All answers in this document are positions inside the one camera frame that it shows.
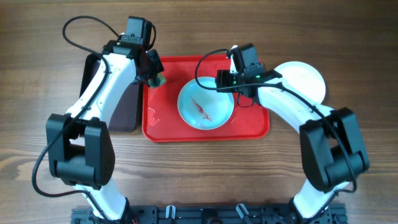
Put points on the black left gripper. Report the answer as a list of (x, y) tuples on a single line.
[(158, 66)]

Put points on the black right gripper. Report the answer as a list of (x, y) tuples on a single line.
[(224, 81)]

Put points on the green yellow sponge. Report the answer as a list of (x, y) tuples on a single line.
[(157, 81)]

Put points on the light blue ceramic plate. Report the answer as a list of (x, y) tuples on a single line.
[(202, 107)]

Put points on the white ceramic plate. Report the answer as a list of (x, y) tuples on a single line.
[(304, 78)]

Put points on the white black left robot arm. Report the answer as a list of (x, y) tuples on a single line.
[(79, 147)]

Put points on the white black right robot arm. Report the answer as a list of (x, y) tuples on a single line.
[(332, 147)]

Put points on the dark brown tray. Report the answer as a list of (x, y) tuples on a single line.
[(128, 113)]

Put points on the red plastic tray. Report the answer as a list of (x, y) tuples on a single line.
[(161, 121)]

